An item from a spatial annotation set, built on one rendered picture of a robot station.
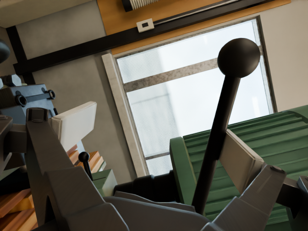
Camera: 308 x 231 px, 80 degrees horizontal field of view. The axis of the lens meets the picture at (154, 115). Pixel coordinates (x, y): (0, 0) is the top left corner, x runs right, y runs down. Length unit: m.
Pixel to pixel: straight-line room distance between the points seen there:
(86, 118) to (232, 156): 0.13
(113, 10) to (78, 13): 0.32
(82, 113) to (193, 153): 0.20
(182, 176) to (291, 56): 1.83
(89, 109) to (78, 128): 0.02
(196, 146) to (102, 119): 1.53
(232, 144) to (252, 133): 0.17
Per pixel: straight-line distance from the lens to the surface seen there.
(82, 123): 0.17
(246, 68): 0.17
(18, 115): 0.32
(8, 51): 0.49
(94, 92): 1.80
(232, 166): 0.17
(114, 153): 1.85
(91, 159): 0.63
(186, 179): 0.29
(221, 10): 1.78
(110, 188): 0.38
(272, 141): 0.33
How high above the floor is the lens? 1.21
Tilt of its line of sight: 5 degrees down
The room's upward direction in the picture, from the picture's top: 75 degrees clockwise
